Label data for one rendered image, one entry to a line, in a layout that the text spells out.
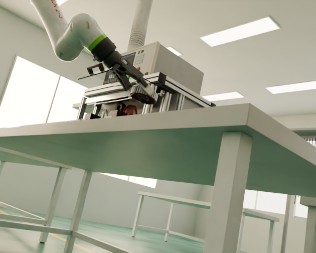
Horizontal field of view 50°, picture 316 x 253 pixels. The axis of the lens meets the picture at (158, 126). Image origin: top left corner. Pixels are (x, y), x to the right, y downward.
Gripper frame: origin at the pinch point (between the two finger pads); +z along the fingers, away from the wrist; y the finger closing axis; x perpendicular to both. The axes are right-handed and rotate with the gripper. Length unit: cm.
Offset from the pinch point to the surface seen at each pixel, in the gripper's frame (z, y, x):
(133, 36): -34, -179, 117
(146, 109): 7.1, -15.7, 3.1
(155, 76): -0.7, -17.4, 18.5
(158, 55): -6.6, -27.0, 33.4
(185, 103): 19.9, -23.3, 24.4
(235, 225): 28, 63, -34
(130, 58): -16, -45, 29
